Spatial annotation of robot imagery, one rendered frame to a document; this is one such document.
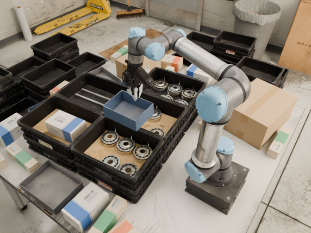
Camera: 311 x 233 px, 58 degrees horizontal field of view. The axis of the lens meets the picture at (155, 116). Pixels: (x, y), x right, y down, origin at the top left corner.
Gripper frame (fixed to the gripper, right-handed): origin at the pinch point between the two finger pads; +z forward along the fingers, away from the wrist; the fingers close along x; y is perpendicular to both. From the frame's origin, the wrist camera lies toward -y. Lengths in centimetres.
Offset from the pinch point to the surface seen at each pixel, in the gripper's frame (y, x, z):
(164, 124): -4.5, -22.9, 26.8
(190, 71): 17, -87, 22
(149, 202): -25, 17, 45
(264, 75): -21, -169, 41
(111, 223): -19, 39, 44
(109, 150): 7.6, 12.5, 31.6
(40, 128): 53, 24, 33
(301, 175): -87, -123, 97
